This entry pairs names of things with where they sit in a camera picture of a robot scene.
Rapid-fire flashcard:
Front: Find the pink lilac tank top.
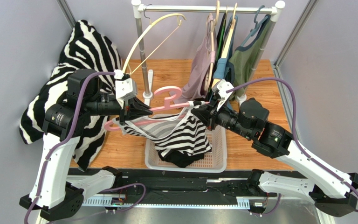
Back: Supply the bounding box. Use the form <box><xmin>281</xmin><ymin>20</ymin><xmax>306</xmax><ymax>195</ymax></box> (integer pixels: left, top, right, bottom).
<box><xmin>175</xmin><ymin>14</ymin><xmax>217</xmax><ymax>103</ymax></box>

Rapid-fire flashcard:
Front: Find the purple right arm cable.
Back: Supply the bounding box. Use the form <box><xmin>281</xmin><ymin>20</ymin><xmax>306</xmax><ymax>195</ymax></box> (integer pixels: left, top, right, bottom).
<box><xmin>228</xmin><ymin>77</ymin><xmax>358</xmax><ymax>213</ymax></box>

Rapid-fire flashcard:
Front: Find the beige hanger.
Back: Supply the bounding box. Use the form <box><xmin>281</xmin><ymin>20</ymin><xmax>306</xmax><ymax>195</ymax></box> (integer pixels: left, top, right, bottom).
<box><xmin>204</xmin><ymin>0</ymin><xmax>220</xmax><ymax>92</ymax></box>

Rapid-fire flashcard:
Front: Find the white metal clothes rack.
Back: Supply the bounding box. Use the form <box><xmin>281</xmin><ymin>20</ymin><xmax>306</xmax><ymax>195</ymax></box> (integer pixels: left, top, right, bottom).
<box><xmin>123</xmin><ymin>0</ymin><xmax>286</xmax><ymax>105</ymax></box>

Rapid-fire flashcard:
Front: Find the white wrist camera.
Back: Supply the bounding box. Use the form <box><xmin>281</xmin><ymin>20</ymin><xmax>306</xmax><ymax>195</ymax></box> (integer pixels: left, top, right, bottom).
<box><xmin>212</xmin><ymin>79</ymin><xmax>234</xmax><ymax>112</ymax></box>
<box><xmin>113</xmin><ymin>70</ymin><xmax>138</xmax><ymax>109</ymax></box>

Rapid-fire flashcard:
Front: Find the zebra striped pillow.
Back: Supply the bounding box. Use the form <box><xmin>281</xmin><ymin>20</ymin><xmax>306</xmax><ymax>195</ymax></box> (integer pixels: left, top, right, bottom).
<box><xmin>19</xmin><ymin>20</ymin><xmax>123</xmax><ymax>172</ymax></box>

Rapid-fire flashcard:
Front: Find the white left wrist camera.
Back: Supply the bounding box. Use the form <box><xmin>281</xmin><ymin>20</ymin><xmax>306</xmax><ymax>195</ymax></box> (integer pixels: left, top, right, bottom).
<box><xmin>113</xmin><ymin>70</ymin><xmax>138</xmax><ymax>109</ymax></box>

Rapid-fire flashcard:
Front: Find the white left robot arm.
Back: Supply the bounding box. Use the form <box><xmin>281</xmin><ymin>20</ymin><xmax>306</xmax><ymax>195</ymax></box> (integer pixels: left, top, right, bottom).
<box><xmin>20</xmin><ymin>69</ymin><xmax>152</xmax><ymax>224</ymax></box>

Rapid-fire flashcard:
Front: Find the olive green tank top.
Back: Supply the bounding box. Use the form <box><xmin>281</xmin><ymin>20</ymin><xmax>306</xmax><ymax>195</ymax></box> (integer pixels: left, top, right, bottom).
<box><xmin>225</xmin><ymin>15</ymin><xmax>271</xmax><ymax>87</ymax></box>

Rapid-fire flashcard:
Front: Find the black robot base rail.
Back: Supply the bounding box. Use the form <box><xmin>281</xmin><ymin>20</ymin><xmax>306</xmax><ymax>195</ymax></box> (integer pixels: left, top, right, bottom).
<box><xmin>51</xmin><ymin>168</ymin><xmax>301</xmax><ymax>207</ymax></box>

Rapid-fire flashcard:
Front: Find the green hanger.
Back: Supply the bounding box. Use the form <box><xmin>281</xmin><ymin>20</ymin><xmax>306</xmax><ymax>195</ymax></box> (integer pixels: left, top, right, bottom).
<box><xmin>215</xmin><ymin>12</ymin><xmax>227</xmax><ymax>62</ymax></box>

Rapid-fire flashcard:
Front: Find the white plastic laundry basket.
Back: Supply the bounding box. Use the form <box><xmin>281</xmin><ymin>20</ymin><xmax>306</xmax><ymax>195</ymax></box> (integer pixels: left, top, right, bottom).
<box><xmin>145</xmin><ymin>128</ymin><xmax>227</xmax><ymax>173</ymax></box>

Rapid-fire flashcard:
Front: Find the cream white hanger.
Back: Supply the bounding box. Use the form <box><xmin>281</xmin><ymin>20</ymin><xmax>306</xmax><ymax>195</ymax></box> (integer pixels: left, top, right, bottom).
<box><xmin>121</xmin><ymin>4</ymin><xmax>187</xmax><ymax>76</ymax></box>

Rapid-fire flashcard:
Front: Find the blue grey hanger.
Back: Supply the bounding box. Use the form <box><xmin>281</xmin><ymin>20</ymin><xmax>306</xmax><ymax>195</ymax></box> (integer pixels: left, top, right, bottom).
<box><xmin>240</xmin><ymin>5</ymin><xmax>270</xmax><ymax>47</ymax></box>

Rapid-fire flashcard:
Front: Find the wooden hanger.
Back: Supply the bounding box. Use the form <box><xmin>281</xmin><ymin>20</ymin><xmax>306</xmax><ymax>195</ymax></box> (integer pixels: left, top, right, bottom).
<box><xmin>212</xmin><ymin>2</ymin><xmax>238</xmax><ymax>87</ymax></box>

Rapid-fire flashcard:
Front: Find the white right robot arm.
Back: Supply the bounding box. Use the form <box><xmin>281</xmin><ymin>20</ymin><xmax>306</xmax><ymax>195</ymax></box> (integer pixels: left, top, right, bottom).
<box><xmin>192</xmin><ymin>98</ymin><xmax>358</xmax><ymax>217</ymax></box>

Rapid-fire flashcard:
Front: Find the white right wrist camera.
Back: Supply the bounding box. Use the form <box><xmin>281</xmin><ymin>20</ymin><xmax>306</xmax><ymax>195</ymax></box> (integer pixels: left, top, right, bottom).
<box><xmin>212</xmin><ymin>79</ymin><xmax>234</xmax><ymax>112</ymax></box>

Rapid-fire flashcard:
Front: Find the blue ribbed tank top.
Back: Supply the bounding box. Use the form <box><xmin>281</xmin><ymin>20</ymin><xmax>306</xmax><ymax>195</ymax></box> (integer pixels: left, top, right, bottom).
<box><xmin>212</xmin><ymin>15</ymin><xmax>238</xmax><ymax>87</ymax></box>

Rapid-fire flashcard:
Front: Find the black white striped tank top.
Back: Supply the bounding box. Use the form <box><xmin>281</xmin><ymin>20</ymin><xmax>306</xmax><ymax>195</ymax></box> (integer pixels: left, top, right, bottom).
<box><xmin>110</xmin><ymin>101</ymin><xmax>212</xmax><ymax>158</ymax></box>

